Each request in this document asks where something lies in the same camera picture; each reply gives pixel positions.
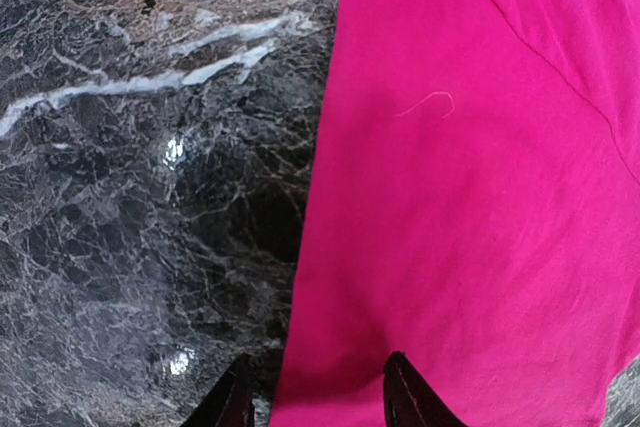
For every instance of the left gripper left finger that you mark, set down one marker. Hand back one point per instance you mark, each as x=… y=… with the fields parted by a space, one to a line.
x=229 y=403

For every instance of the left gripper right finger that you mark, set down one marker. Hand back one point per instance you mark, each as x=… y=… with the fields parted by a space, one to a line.
x=409 y=401

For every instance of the red t-shirt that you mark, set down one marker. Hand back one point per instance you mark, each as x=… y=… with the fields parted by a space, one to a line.
x=475 y=205

